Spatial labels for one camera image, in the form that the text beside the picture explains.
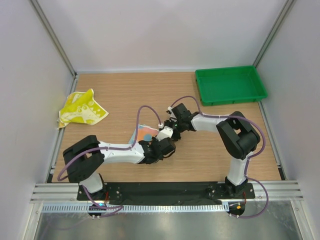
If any blue polka dot towel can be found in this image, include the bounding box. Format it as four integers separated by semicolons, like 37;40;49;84
136;124;159;142

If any yellow green patterned towel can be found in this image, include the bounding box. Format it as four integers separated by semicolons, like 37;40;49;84
57;88;109;129

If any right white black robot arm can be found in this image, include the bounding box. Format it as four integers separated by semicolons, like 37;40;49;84
164;109;261;198

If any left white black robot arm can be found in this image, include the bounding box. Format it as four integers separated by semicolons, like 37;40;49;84
62;135;167;200

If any green plastic tray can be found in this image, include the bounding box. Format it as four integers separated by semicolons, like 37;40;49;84
195;65;268;106

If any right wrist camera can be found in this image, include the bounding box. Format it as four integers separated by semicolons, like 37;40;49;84
171;103;192;121

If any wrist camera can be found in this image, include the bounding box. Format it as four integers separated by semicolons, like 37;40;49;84
171;103;192;121
155;126;176;159

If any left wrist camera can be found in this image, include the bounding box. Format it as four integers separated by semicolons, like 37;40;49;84
155;126;176;159

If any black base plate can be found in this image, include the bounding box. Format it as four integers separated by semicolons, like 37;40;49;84
90;181;256;202

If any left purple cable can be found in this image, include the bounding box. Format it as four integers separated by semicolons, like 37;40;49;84
57;105;165;218

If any purple cable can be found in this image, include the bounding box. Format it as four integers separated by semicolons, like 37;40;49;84
57;105;165;218
167;95;270;220

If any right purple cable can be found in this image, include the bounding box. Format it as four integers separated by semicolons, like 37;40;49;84
167;95;270;220

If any slotted cable duct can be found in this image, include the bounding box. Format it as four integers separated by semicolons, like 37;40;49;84
41;202;229;213

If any aluminium frame rail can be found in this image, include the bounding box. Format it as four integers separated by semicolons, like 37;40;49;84
30;180;304;203

